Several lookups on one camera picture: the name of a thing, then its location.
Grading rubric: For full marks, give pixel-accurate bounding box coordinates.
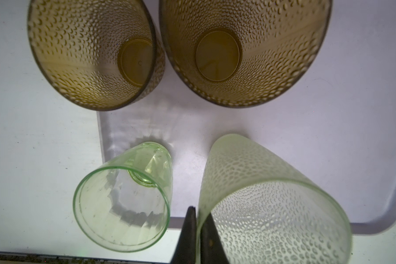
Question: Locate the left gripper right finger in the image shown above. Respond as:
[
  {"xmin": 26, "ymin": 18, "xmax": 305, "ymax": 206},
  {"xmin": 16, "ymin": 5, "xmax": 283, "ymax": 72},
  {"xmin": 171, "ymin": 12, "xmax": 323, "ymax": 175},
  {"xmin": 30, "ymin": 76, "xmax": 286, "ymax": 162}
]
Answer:
[{"xmin": 200, "ymin": 214, "xmax": 229, "ymax": 264}]

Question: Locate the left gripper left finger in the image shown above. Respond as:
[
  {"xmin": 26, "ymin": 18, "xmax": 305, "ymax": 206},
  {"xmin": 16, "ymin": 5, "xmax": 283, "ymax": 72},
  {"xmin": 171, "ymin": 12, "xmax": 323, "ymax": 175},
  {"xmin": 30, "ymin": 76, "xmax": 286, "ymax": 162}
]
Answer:
[{"xmin": 170, "ymin": 206, "xmax": 197, "ymax": 264}]

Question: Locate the tall pale green cup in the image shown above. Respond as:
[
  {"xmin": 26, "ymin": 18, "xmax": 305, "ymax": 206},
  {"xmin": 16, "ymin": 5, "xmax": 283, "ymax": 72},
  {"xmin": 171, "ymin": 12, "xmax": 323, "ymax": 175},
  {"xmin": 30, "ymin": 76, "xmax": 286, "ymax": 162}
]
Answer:
[{"xmin": 198, "ymin": 134, "xmax": 352, "ymax": 264}]

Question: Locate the small green ribbed cup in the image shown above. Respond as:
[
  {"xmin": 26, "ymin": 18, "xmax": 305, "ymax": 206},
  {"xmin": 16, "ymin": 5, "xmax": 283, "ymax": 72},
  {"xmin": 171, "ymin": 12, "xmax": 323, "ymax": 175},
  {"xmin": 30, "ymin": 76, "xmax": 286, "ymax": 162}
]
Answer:
[{"xmin": 73, "ymin": 142, "xmax": 173, "ymax": 253}]

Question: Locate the dark olive cup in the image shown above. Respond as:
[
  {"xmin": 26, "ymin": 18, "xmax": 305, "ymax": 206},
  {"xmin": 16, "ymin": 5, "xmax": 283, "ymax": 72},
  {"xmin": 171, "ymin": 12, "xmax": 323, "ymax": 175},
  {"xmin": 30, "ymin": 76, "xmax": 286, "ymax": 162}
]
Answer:
[{"xmin": 158, "ymin": 1, "xmax": 333, "ymax": 108}]

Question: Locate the small brown textured cup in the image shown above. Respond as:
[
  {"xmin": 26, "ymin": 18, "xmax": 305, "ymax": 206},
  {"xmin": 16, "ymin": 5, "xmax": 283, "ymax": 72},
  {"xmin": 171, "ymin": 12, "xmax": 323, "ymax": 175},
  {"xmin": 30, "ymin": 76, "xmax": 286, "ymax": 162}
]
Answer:
[{"xmin": 27, "ymin": 1, "xmax": 165, "ymax": 111}]

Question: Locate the lilac plastic tray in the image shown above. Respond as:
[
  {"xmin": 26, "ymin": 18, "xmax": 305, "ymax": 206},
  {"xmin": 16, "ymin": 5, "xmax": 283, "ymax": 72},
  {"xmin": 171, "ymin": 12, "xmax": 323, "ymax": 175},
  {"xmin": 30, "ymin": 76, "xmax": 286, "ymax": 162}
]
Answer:
[{"xmin": 98, "ymin": 1, "xmax": 396, "ymax": 234}]

